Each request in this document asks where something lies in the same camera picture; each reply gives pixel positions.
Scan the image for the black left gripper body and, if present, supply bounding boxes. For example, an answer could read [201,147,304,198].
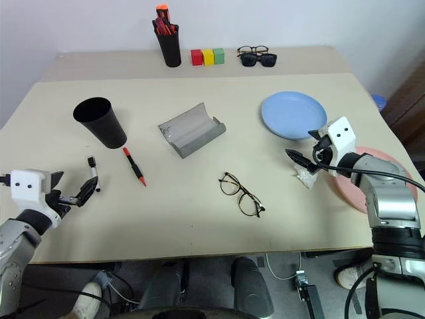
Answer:
[44,189,81,221]

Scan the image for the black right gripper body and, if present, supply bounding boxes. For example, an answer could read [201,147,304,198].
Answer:
[311,135,335,174]

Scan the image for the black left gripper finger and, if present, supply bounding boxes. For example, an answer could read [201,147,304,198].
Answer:
[49,170,65,193]
[74,175,100,208]

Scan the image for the white black marker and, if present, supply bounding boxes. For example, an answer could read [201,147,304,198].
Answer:
[86,156,102,193]

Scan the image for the white crumpled tissue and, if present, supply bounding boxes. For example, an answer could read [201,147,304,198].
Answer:
[296,163,320,189]

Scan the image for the blue plate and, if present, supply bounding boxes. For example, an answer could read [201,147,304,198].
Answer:
[260,91,329,142]

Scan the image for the pink plate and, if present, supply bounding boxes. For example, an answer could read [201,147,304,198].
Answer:
[327,146,419,214]

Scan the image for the empty black cup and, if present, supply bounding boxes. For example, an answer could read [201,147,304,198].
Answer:
[72,96,129,150]

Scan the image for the tortoiseshell round glasses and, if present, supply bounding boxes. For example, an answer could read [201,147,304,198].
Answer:
[218,171,266,219]

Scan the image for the brown wooden cabinet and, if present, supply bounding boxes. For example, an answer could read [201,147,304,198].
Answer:
[381,72,425,162]

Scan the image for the white shoe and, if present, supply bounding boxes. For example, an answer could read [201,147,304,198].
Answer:
[70,282,103,319]
[334,265,369,290]

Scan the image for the black sunglasses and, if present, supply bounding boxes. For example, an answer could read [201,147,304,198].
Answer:
[239,53,278,68]

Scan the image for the tortoiseshell glasses folded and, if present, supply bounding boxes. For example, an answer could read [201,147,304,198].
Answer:
[236,45,270,56]

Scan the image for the grey open glasses case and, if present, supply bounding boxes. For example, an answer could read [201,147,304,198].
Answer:
[157,102,228,160]

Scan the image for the black metal stand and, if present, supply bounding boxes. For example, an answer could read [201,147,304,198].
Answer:
[292,270,325,319]

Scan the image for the black pen holder cup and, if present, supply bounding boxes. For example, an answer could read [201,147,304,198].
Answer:
[152,19,183,68]

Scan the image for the orange capped black marker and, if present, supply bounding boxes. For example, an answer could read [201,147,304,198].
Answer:
[155,3,171,27]

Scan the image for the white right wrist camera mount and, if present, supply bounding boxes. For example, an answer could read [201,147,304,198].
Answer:
[317,116,358,167]

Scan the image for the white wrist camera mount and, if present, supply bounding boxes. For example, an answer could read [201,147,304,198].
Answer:
[9,169,63,229]
[317,116,358,167]

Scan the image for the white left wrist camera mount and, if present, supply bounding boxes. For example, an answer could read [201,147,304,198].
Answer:
[9,169,63,229]

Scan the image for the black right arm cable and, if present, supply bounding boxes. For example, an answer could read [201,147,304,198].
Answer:
[312,145,425,193]

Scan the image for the white floor cable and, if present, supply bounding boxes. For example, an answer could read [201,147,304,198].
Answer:
[264,252,303,280]

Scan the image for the black lower body cable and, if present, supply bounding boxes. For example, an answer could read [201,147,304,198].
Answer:
[343,265,378,319]

